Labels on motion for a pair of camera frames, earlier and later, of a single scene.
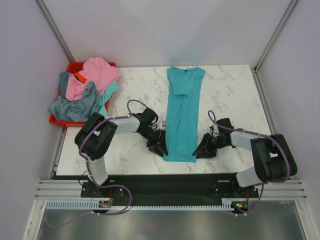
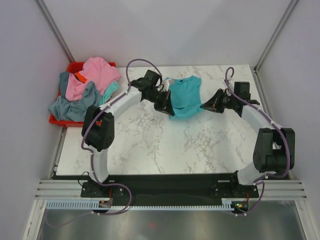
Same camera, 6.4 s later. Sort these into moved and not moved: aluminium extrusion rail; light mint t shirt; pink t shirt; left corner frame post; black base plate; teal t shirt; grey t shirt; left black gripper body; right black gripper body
Moved: teal t shirt; right black gripper body; left black gripper body
Not moved: black base plate; left corner frame post; aluminium extrusion rail; grey t shirt; pink t shirt; light mint t shirt
